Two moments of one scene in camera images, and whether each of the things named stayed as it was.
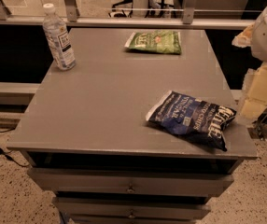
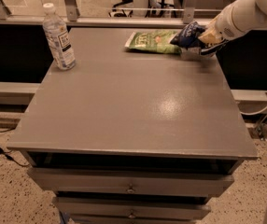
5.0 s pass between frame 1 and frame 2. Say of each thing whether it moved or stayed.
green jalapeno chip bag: stayed
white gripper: moved
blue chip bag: moved
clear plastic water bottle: stayed
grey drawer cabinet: stayed
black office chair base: stayed
